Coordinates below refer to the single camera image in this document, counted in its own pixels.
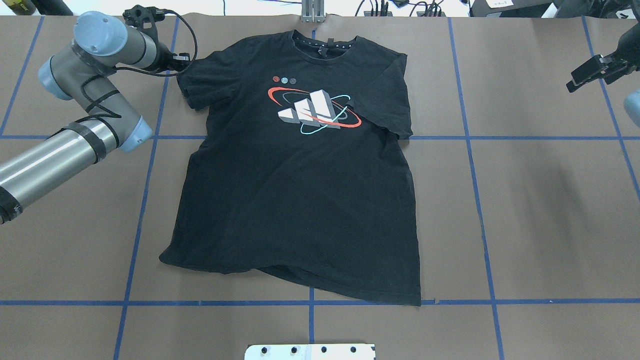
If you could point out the black graphic t-shirt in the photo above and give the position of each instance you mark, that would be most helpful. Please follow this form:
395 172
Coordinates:
301 174

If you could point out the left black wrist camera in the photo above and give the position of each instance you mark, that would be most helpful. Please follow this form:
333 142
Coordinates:
144 19

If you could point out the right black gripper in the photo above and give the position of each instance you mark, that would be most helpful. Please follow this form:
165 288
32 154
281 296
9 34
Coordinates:
626 56

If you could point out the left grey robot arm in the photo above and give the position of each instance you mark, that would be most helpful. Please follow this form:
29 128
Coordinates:
101 46

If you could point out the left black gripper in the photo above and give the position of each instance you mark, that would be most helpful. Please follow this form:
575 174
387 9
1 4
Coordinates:
164 56

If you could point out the aluminium profile post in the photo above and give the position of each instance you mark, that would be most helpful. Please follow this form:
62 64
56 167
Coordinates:
313 11

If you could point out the white metal mount base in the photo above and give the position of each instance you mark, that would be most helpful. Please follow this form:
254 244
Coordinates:
322 351

